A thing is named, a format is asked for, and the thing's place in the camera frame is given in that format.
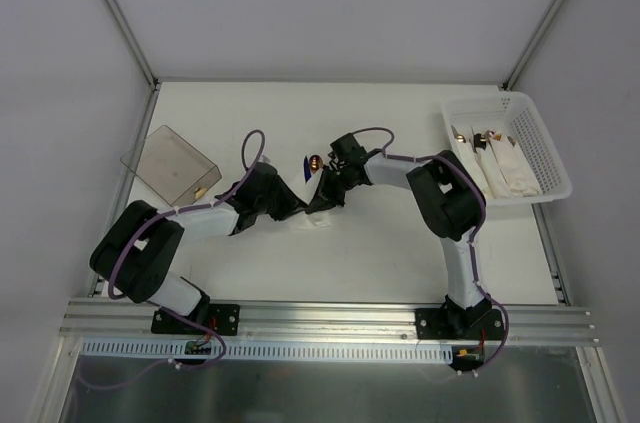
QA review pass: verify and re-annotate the purple cable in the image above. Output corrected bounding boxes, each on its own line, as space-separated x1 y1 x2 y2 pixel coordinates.
74 129 269 389
327 126 511 382

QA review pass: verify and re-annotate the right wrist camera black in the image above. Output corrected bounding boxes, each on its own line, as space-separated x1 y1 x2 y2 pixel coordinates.
329 133 367 162

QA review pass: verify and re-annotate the rolled napkin bundle in basket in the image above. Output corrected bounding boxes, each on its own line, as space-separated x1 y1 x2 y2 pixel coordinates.
451 126 494 200

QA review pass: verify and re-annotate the white slotted cable duct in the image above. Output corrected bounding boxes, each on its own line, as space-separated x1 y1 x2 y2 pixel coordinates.
81 338 453 365

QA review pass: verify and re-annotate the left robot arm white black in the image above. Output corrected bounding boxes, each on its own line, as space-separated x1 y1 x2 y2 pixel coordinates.
89 163 306 333

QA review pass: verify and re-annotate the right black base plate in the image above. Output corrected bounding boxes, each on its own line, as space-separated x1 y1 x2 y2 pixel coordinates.
414 306 505 341

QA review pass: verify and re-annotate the gold object in container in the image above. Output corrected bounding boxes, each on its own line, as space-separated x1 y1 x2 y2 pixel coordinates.
194 187 207 199

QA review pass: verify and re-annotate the white paper napkin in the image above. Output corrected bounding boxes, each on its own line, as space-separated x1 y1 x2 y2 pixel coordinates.
288 171 331 231

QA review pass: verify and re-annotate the copper spoon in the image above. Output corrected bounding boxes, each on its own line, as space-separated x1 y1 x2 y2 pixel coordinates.
307 154 324 178

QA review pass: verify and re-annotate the white plastic basket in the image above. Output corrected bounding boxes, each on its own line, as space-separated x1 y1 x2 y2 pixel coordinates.
441 91 573 207

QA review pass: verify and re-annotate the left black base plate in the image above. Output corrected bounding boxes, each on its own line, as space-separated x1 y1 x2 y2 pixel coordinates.
150 302 240 336

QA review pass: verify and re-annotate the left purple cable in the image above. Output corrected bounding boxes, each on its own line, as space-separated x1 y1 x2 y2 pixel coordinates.
74 129 269 389

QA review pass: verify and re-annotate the aluminium front rail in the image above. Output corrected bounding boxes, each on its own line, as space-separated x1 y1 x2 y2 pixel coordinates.
59 298 601 347

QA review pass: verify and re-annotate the smoky transparent plastic container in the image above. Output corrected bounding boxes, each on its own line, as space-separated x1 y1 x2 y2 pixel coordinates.
120 125 222 206

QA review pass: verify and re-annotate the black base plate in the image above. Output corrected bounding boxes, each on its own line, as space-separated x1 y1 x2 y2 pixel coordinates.
150 302 240 336
414 306 505 341

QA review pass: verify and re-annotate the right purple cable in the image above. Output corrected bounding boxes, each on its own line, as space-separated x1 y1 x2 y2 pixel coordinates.
327 126 511 382

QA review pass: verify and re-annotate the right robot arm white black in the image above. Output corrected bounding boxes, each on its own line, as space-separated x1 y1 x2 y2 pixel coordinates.
306 150 492 339

